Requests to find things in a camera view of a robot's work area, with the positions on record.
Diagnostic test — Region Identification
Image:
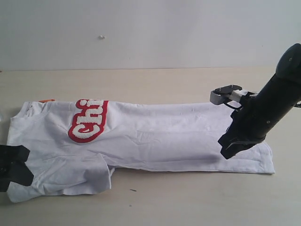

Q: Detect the white t-shirt red lettering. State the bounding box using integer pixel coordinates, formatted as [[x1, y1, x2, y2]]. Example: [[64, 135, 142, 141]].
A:
[[7, 99, 275, 202]]

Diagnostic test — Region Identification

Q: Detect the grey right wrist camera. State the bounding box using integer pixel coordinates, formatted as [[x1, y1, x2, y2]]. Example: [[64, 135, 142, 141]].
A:
[[210, 85, 258, 111]]

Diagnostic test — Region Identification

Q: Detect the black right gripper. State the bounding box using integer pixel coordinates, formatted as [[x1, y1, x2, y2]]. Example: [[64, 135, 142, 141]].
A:
[[218, 113, 266, 160]]

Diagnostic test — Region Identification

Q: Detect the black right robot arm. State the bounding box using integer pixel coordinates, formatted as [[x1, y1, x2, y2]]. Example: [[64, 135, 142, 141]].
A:
[[210, 43, 301, 159]]

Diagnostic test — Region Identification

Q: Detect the small white wall hook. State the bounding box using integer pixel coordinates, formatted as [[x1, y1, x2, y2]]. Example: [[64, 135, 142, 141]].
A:
[[98, 35, 105, 40]]

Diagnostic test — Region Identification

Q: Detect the orange neck label tag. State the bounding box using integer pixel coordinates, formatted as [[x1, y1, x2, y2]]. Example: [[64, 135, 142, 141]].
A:
[[39, 99, 55, 103]]

